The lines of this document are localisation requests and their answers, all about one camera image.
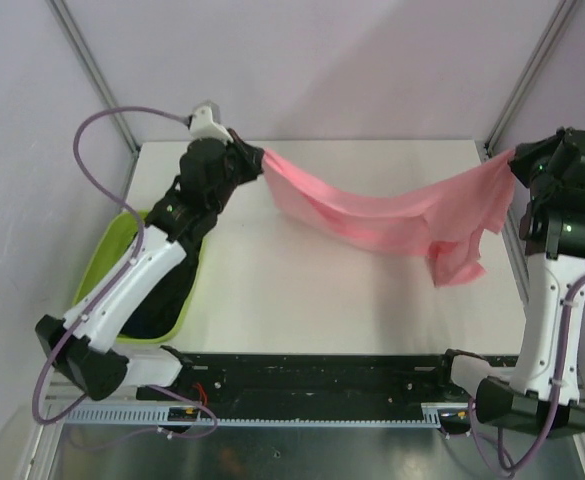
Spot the black t shirt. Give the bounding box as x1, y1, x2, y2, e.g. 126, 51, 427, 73
120, 241, 203, 340

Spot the left aluminium frame post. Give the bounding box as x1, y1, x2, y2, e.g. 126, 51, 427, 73
45, 0, 140, 155

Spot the pink t shirt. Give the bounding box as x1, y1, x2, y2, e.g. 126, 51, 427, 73
263, 150, 516, 287

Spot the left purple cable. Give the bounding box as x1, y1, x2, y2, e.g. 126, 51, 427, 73
31, 107, 219, 444

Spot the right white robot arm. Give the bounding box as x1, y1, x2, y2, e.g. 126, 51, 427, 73
433, 128, 585, 438

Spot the right aluminium frame post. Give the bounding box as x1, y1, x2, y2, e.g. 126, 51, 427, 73
483, 0, 582, 152

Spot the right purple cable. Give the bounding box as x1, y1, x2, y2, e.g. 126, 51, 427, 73
469, 264, 585, 474

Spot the purple cable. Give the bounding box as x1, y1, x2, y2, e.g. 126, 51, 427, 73
31, 107, 219, 444
469, 264, 585, 474

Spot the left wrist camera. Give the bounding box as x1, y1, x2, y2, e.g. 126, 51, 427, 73
189, 101, 233, 143

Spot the aluminium frame post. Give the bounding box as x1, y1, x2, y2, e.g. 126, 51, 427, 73
483, 0, 582, 152
45, 0, 140, 155

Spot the green plastic basket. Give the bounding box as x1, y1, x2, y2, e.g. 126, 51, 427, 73
73, 212, 196, 344

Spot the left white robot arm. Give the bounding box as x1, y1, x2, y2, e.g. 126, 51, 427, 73
35, 132, 265, 401

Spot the white slotted cable duct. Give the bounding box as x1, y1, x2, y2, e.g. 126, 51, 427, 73
66, 403, 467, 428

